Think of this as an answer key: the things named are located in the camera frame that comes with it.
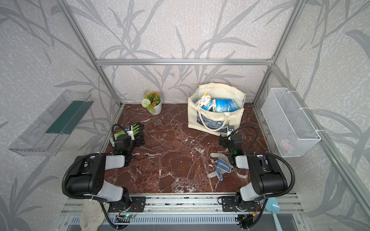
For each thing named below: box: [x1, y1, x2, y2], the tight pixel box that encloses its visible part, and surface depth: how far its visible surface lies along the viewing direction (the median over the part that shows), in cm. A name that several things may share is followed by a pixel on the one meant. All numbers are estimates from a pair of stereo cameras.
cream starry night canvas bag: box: [187, 83, 247, 136], surface depth 91 cm
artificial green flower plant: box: [141, 89, 162, 114], surface depth 105 cm
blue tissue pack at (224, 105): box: [211, 98, 240, 113], surface depth 87 cm
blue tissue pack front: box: [196, 92, 214, 112], surface depth 90 cm
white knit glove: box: [79, 199, 110, 231], surface depth 71 cm
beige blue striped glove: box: [207, 153, 234, 181], surface depth 86 cm
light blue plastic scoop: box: [265, 197, 283, 231], surface depth 74 cm
